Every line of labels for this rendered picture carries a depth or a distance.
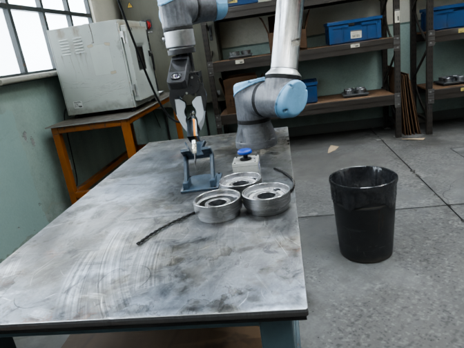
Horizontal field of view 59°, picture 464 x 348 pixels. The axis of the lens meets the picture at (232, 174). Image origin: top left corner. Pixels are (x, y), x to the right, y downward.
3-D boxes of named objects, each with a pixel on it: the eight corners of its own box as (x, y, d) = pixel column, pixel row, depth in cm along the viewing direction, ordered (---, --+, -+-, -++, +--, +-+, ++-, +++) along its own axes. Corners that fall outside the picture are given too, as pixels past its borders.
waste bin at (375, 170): (407, 265, 202) (407, 184, 189) (338, 269, 206) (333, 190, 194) (389, 233, 234) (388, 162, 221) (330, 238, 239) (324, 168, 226)
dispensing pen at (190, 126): (188, 168, 103) (185, 108, 108) (192, 172, 107) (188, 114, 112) (197, 167, 103) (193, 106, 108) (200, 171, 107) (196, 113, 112)
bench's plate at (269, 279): (309, 321, 56) (308, 308, 55) (-76, 339, 64) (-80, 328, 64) (288, 131, 169) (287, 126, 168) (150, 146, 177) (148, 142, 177)
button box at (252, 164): (259, 177, 111) (257, 160, 109) (234, 179, 112) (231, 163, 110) (261, 168, 118) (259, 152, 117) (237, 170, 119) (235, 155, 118)
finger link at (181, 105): (191, 128, 114) (190, 94, 111) (188, 132, 108) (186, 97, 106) (180, 128, 114) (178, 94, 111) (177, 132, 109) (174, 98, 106)
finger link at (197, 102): (212, 124, 113) (203, 92, 111) (210, 128, 108) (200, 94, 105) (201, 127, 114) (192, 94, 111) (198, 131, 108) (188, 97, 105)
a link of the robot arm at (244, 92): (253, 113, 151) (248, 76, 147) (280, 114, 142) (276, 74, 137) (229, 120, 144) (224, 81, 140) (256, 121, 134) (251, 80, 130)
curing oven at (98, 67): (146, 110, 300) (126, 17, 281) (69, 120, 309) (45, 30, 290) (167, 98, 359) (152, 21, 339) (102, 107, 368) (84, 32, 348)
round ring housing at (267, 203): (271, 221, 83) (268, 203, 82) (234, 212, 90) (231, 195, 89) (301, 203, 90) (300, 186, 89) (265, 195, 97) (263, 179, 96)
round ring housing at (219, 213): (200, 229, 84) (197, 210, 83) (192, 211, 94) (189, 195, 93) (248, 217, 86) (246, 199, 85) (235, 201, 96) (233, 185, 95)
